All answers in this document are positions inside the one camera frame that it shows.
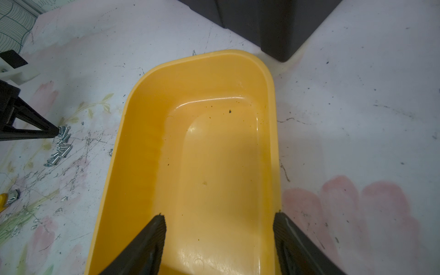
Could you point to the yellow black toolbox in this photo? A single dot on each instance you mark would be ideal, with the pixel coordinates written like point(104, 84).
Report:
point(279, 27)

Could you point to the yellow black utility knife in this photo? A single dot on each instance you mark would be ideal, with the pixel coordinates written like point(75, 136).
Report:
point(6, 199)

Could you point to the yellow plastic storage tray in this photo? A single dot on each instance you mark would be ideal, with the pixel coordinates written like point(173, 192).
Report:
point(197, 144)

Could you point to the pile of silver screws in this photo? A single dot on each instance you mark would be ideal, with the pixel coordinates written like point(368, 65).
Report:
point(63, 148)

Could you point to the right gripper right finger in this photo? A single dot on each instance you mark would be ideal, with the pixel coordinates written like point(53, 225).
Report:
point(297, 254)

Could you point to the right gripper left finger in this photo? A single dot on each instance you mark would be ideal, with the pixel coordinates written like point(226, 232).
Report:
point(143, 254)

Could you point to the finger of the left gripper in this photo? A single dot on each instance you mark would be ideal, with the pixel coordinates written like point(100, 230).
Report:
point(14, 108)

